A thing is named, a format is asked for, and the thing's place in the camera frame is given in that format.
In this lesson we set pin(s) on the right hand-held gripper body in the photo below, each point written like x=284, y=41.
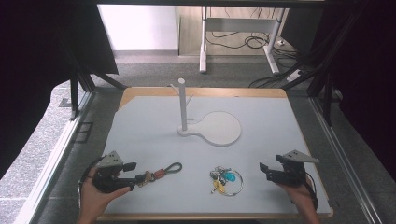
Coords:
x=292, y=171

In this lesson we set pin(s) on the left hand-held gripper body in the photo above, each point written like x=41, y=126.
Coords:
x=109, y=161

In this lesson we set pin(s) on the person's right hand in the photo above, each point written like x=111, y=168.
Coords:
x=299, y=199

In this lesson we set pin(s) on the person's left hand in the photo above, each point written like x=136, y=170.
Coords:
x=96, y=199

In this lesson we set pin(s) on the light grey table mat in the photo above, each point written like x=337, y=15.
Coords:
x=155, y=140

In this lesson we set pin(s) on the white peg stand with base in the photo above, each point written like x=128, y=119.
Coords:
x=218, y=129

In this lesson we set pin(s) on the black metal stand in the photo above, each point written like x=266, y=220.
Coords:
x=81, y=87
x=323, y=77

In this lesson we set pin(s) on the white power strip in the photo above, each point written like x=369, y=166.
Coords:
x=294, y=75

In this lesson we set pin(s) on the black curtain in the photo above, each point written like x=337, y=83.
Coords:
x=364, y=77
x=37, y=62

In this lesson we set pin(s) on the aluminium frame rail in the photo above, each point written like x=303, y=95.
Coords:
x=342, y=161
x=53, y=161

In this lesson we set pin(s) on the white desk frame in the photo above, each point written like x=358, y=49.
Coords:
x=239, y=25

